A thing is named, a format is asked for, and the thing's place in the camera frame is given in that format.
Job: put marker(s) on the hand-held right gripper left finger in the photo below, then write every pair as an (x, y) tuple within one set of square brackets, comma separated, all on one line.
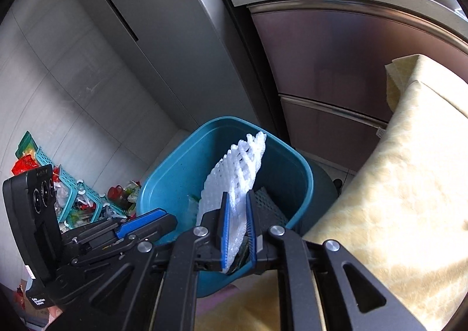
[(224, 234)]

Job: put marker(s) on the red green packets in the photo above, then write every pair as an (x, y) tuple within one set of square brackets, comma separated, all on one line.
[(25, 163)]

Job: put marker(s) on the teal plastic basket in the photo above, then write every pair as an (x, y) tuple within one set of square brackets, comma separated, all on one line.
[(69, 179)]

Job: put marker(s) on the kitchen counter cabinet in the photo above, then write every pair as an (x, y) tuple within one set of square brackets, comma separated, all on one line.
[(329, 60)]

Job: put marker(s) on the white foam net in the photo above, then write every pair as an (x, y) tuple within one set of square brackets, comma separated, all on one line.
[(237, 170)]

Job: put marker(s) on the grey refrigerator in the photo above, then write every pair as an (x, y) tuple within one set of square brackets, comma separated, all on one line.
[(164, 24)]

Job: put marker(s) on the dark perforated sheet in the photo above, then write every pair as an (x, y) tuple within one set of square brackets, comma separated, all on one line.
[(270, 206)]

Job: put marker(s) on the yellow tablecloth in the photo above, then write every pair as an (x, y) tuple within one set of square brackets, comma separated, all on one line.
[(402, 188)]

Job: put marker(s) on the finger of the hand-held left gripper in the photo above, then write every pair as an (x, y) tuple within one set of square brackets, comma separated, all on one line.
[(166, 227), (144, 222)]

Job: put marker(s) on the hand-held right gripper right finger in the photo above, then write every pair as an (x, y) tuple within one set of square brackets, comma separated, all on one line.
[(250, 230)]

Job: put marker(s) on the blue plastic bin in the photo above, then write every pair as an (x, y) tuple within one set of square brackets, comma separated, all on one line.
[(289, 177)]

